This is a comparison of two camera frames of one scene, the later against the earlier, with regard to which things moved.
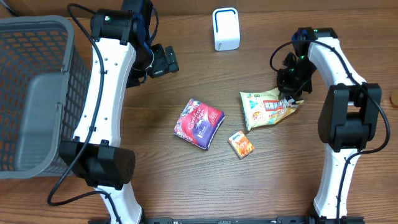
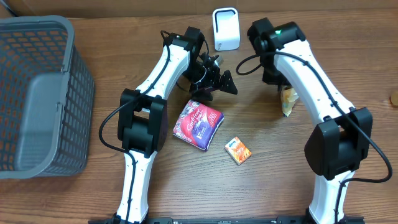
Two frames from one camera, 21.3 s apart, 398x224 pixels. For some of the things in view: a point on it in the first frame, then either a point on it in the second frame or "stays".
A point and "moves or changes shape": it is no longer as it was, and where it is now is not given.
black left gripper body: [154, 62] → [207, 79]
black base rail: [187, 220] stays
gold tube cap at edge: [394, 98] stays
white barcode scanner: [226, 28] stays
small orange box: [240, 144] moves or changes shape
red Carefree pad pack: [199, 123] stays
